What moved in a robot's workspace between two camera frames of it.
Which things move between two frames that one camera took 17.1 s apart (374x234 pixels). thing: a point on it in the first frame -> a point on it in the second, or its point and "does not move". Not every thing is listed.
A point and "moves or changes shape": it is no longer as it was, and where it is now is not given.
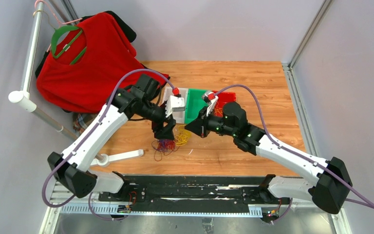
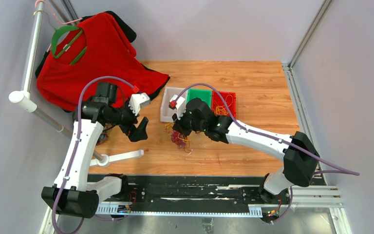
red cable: [166, 146] moves or changes shape
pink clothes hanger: [60, 22] does not move
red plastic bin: [223, 97] does not move
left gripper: [162, 132] -> [136, 133]
